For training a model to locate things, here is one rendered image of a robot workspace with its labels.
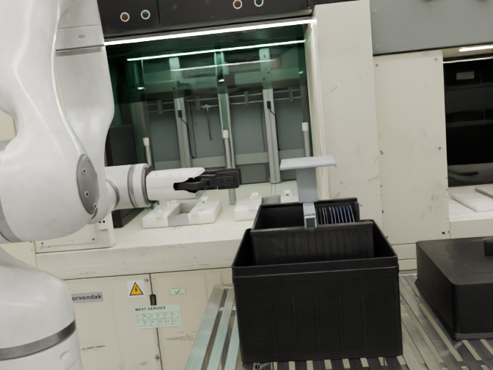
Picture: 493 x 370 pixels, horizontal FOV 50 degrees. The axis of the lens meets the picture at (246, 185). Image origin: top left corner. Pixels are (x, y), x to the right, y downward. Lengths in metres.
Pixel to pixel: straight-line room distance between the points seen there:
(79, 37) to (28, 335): 0.53
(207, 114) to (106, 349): 1.08
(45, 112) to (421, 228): 0.97
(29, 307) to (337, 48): 0.87
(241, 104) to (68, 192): 1.63
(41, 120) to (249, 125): 1.61
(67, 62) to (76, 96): 0.06
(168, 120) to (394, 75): 1.17
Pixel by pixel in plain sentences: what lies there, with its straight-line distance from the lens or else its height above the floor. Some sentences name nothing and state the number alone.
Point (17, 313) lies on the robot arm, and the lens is 0.65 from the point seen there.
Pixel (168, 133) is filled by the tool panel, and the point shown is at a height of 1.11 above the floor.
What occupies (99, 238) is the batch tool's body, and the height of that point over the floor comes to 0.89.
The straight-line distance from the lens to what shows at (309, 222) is 0.87.
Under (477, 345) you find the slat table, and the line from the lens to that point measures 1.00.
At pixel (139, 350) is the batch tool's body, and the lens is 1.47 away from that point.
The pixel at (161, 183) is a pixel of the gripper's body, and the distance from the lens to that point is 0.97.
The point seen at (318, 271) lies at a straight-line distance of 0.88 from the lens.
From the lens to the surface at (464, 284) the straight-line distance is 0.98.
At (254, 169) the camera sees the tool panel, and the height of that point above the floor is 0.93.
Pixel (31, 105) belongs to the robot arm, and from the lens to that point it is 0.64.
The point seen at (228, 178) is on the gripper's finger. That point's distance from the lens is 0.96.
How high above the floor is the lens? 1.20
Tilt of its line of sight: 9 degrees down
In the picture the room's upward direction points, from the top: 6 degrees counter-clockwise
